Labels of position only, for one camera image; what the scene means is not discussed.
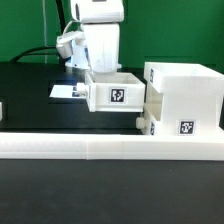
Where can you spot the white L-shaped fence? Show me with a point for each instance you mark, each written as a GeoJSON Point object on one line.
{"type": "Point", "coordinates": [110, 146]}

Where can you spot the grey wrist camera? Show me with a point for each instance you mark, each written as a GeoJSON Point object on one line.
{"type": "Point", "coordinates": [71, 44]}

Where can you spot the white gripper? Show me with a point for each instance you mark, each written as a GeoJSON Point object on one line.
{"type": "Point", "coordinates": [99, 21]}

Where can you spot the marker tag sheet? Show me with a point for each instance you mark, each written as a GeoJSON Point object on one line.
{"type": "Point", "coordinates": [67, 92]}

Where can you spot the white front drawer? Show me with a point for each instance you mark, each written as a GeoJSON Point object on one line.
{"type": "Point", "coordinates": [146, 123]}

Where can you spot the white drawer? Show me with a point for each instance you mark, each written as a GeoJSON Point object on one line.
{"type": "Point", "coordinates": [146, 123]}
{"type": "Point", "coordinates": [122, 92]}

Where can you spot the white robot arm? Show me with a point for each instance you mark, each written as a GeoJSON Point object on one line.
{"type": "Point", "coordinates": [96, 46]}

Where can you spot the white drawer cabinet box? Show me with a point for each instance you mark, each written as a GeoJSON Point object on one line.
{"type": "Point", "coordinates": [185, 99]}

